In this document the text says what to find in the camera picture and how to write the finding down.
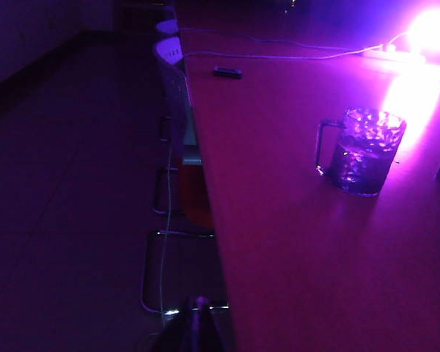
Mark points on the white power strip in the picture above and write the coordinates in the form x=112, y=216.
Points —
x=396, y=56

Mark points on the textured clear glass mug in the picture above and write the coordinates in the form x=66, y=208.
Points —
x=363, y=157

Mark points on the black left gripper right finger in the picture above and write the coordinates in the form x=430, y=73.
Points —
x=210, y=333

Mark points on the small flat black device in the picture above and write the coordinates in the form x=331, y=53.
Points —
x=227, y=72

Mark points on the white perforated chair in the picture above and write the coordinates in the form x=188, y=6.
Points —
x=166, y=26
x=170, y=51

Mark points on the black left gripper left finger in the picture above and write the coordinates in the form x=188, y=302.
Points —
x=187, y=330

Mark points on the red seat chrome chair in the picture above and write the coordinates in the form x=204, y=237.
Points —
x=196, y=198

